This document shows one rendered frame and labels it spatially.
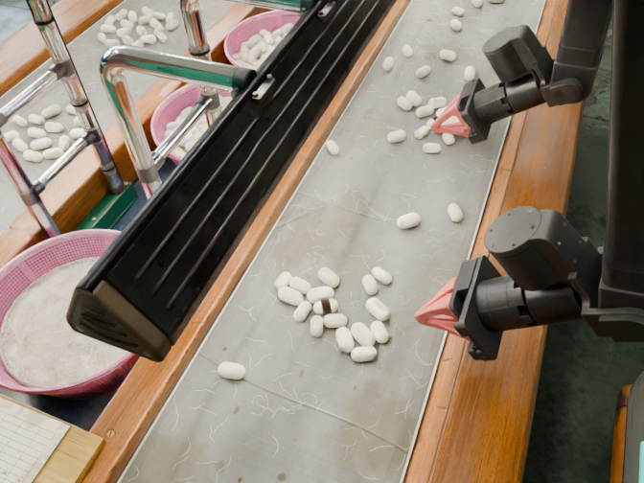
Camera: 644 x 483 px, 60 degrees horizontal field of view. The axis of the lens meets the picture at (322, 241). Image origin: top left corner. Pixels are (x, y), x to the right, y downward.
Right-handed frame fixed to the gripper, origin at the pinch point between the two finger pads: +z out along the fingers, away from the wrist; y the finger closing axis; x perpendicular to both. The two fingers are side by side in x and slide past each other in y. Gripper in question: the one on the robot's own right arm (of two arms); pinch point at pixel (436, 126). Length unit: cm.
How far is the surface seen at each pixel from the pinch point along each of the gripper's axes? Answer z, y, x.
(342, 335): 0.8, 46.1, -1.0
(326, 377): 2, 51, 0
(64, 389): 23, 65, -20
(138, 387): 17, 62, -14
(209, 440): 10, 64, -6
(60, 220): 41, 41, -31
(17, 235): 42, 46, -34
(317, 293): 5.0, 41.0, -4.5
